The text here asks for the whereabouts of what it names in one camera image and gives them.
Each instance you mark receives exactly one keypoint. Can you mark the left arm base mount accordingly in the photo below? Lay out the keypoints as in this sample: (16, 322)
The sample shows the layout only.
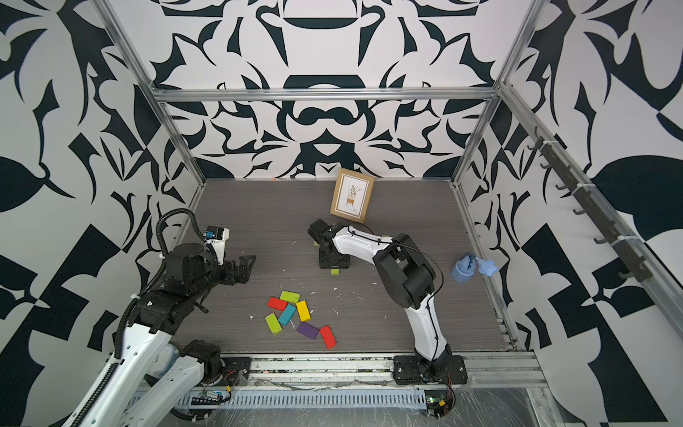
(234, 371)

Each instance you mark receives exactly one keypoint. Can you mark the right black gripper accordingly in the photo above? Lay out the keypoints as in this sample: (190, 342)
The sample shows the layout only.
(341, 263)

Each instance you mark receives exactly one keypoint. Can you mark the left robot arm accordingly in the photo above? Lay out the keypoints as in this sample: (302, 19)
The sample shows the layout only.
(188, 275)

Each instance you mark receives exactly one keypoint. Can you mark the yellow block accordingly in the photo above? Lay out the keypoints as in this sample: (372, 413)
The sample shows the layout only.
(303, 311)

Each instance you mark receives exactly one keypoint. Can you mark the right circuit board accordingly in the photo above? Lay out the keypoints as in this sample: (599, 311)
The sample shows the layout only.
(438, 408)

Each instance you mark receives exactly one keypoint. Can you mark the circuit board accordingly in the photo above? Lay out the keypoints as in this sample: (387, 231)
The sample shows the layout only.
(211, 398)
(438, 408)

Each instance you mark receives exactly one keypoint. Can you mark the wooden picture frame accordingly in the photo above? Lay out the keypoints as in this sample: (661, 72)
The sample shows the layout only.
(352, 193)

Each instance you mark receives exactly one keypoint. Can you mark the red block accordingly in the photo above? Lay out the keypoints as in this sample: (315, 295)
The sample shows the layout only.
(277, 304)
(328, 337)

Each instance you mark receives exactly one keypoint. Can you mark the left circuit board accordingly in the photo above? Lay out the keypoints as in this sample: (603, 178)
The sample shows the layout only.
(211, 398)

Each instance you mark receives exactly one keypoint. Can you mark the teal block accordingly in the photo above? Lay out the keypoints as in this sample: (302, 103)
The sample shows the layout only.
(286, 315)

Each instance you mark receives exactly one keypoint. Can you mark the black wall hook rail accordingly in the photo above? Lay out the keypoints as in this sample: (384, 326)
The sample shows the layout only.
(593, 204)

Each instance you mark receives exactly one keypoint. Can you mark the blue cloth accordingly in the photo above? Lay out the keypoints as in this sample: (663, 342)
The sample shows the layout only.
(466, 267)

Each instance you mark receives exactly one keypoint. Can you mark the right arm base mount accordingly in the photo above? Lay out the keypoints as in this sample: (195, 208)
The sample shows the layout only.
(413, 369)

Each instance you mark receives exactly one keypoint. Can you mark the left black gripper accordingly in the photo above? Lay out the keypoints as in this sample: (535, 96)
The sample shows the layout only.
(245, 269)

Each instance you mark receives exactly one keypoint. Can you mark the white cable duct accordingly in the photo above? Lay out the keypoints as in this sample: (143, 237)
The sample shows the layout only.
(317, 399)

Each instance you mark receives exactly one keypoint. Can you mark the purple block lower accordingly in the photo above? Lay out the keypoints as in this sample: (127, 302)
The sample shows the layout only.
(308, 330)

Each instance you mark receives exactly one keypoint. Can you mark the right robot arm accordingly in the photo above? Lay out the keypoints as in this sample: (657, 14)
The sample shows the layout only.
(406, 274)

